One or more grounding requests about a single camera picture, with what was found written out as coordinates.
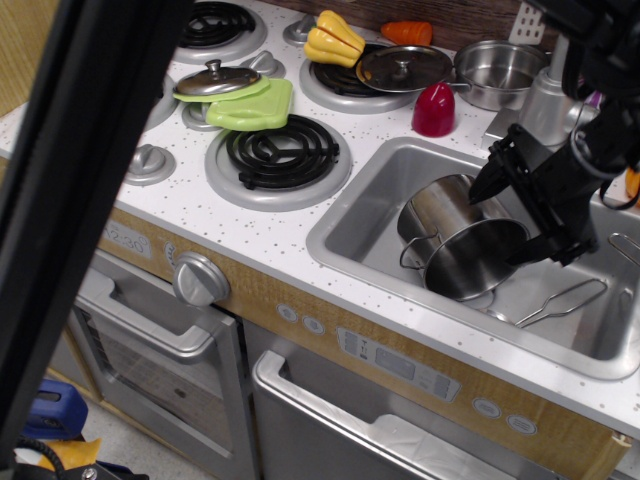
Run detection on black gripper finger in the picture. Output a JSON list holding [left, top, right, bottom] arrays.
[[506, 235, 555, 265], [469, 153, 511, 205]]

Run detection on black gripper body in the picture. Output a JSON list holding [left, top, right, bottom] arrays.
[[489, 124, 599, 266]]

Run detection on steel pot with handles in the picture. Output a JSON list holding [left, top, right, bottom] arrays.
[[397, 174, 530, 301]]

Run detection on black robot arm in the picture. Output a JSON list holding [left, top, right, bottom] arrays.
[[469, 1, 639, 266]]

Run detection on grey toy sink basin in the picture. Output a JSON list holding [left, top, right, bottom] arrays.
[[307, 137, 639, 380]]

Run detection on domed steel pot lid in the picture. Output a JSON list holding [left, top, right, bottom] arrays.
[[175, 59, 262, 96]]

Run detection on orange toy fruit at right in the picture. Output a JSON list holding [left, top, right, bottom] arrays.
[[625, 169, 640, 198]]

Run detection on grey toy faucet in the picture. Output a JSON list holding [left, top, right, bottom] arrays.
[[482, 37, 601, 151]]

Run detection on red toy pepper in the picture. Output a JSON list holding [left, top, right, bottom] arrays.
[[411, 83, 455, 138]]

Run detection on steel saucepan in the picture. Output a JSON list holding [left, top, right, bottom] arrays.
[[445, 40, 550, 112]]

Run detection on flat steel pan lid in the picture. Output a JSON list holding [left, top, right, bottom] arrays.
[[356, 45, 453, 93]]

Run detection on white slotted spatula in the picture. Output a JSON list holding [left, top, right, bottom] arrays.
[[508, 1, 545, 46]]

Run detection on orange toy carrot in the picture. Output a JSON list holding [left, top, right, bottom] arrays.
[[380, 21, 433, 46]]

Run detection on back right black burner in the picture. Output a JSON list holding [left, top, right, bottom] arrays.
[[299, 59, 417, 115]]

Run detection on black burner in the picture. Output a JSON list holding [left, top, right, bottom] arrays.
[[204, 114, 352, 212], [144, 76, 178, 132], [173, 1, 267, 65], [299, 59, 417, 115]]

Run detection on front right black burner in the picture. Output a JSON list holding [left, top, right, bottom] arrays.
[[204, 114, 352, 212]]

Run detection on yellow toy bell pepper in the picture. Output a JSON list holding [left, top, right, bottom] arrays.
[[303, 10, 366, 68]]

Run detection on grey stove knob back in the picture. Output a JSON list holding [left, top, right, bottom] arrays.
[[282, 14, 315, 47]]

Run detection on grey stove knob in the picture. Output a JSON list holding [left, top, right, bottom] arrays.
[[282, 14, 315, 47], [124, 144, 176, 186], [240, 50, 286, 79], [182, 102, 220, 132]]

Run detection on grey stove knob upper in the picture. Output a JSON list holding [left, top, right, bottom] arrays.
[[240, 50, 286, 79]]

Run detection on toy dishwasher door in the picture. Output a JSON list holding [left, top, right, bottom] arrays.
[[252, 350, 556, 479]]

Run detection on grey stove knob middle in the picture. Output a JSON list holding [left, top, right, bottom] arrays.
[[182, 102, 220, 132]]

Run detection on back left black burner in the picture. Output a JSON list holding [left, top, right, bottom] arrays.
[[173, 1, 267, 65]]

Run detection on grey oven dial knob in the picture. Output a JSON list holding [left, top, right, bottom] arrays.
[[172, 252, 230, 307]]

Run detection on front left black burner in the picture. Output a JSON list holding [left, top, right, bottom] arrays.
[[144, 76, 178, 132]]

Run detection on grey stove knob front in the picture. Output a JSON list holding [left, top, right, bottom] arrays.
[[124, 144, 176, 186]]

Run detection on toy oven door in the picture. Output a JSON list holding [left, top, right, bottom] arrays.
[[69, 251, 259, 479]]

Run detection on blue clamp tool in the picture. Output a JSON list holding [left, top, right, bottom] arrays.
[[22, 379, 89, 440]]

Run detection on yellow cloth on floor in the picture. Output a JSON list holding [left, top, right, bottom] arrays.
[[45, 438, 102, 470]]

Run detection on steel wire utensil handle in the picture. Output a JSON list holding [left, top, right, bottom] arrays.
[[487, 278, 609, 330]]

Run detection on black foreground post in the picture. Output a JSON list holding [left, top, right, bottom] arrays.
[[1, 1, 192, 464]]

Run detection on black coiled cable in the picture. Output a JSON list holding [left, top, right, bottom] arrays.
[[17, 434, 66, 480]]

